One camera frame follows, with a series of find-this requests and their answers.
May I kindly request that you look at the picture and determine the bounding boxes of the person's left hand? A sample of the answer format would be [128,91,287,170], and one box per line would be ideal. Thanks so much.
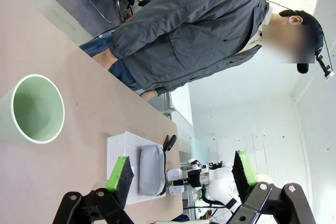
[140,89,158,102]

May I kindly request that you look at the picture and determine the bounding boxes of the person's head with black cap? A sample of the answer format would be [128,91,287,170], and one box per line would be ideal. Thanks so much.
[261,8,326,65]

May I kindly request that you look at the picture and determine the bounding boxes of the person's right forearm gray sleeve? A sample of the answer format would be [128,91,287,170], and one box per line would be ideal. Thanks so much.
[109,11,169,57]

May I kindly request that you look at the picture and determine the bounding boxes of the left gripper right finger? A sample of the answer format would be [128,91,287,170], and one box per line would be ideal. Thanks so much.
[228,150,317,224]

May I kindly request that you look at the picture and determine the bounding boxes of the white perforated plastic basket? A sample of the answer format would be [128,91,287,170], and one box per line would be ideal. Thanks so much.
[106,131,169,205]

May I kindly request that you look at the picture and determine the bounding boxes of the metal frame chair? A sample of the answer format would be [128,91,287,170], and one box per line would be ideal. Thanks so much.
[88,0,134,23]

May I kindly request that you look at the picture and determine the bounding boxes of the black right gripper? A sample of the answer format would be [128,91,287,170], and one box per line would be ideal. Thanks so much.
[172,170,202,188]

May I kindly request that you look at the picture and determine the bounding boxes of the small white head-mounted camera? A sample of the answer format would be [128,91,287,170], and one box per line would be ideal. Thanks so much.
[316,55,336,81]

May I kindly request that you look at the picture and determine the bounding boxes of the person's left forearm gray sleeve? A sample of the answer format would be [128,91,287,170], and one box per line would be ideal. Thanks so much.
[156,70,207,97]

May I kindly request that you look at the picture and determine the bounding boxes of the person's right hand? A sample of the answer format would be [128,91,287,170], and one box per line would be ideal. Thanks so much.
[101,50,119,72]

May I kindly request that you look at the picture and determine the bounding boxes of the blue jeans legs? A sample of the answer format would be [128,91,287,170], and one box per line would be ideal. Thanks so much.
[78,34,144,93]

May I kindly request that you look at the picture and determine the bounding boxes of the pale green plastic cup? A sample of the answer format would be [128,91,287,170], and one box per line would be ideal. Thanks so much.
[0,74,66,145]

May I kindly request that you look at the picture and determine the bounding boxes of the light gray zip pouch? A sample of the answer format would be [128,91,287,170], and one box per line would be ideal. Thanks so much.
[138,144,166,196]

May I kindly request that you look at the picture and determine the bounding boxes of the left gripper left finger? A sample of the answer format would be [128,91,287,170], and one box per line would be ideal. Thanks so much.
[52,155,136,224]

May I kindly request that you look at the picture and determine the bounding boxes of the gray jacket torso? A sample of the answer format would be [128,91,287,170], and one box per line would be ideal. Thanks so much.
[109,0,271,95]

